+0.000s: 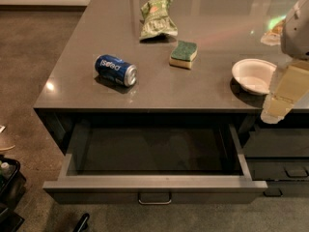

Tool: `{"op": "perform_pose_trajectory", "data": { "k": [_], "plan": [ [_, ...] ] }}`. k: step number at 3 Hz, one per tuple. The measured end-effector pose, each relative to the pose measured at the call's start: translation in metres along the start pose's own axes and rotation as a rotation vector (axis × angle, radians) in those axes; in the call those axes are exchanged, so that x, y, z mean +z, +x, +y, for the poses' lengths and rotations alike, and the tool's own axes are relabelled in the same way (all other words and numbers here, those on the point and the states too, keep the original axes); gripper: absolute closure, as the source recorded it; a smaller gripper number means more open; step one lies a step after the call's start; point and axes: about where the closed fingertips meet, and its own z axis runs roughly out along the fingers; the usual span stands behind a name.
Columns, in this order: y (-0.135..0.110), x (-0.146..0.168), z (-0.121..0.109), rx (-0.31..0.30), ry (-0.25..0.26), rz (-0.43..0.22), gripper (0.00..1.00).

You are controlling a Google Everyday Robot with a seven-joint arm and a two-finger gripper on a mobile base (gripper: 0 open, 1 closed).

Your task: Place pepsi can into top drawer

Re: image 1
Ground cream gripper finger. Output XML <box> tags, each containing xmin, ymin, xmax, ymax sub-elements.
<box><xmin>261</xmin><ymin>60</ymin><xmax>309</xmax><ymax>124</ymax></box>

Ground blue pepsi can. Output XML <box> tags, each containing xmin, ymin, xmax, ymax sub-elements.
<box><xmin>95</xmin><ymin>55</ymin><xmax>137</xmax><ymax>87</ymax></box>

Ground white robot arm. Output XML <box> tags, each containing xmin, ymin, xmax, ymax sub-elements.
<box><xmin>261</xmin><ymin>0</ymin><xmax>309</xmax><ymax>124</ymax></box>

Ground open grey top drawer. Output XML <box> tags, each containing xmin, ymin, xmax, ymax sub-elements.
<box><xmin>43</xmin><ymin>124</ymin><xmax>267</xmax><ymax>204</ymax></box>

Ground white paper bowl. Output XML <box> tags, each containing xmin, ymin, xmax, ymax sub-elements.
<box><xmin>232</xmin><ymin>59</ymin><xmax>277</xmax><ymax>96</ymax></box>

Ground dark lower right drawers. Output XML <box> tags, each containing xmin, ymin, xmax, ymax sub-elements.
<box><xmin>239</xmin><ymin>113</ymin><xmax>309</xmax><ymax>198</ymax></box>

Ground green yellow sponge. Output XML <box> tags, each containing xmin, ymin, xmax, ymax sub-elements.
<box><xmin>169</xmin><ymin>41</ymin><xmax>197</xmax><ymax>70</ymax></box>

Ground green chip bag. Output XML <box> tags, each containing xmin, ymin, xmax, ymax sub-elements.
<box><xmin>139</xmin><ymin>0</ymin><xmax>178</xmax><ymax>41</ymax></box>

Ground black object on floor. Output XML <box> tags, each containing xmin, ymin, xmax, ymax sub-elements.
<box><xmin>73</xmin><ymin>213</ymin><xmax>90</xmax><ymax>232</ymax></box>

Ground black bin with bottle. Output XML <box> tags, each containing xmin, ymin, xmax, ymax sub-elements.
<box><xmin>0</xmin><ymin>157</ymin><xmax>26</xmax><ymax>232</ymax></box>

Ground metal drawer handle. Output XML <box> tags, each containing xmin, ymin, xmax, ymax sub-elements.
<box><xmin>138</xmin><ymin>192</ymin><xmax>172</xmax><ymax>205</ymax></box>

